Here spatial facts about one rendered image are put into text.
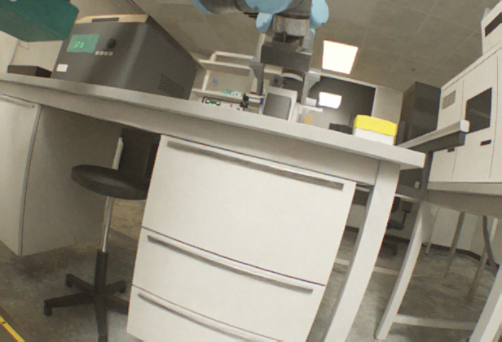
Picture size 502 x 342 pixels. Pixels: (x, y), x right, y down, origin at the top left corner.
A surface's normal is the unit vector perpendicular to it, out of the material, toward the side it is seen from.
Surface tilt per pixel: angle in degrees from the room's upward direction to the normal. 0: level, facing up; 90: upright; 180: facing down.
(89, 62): 90
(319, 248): 90
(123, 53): 90
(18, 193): 90
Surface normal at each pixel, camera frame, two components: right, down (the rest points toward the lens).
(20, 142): -0.21, -0.08
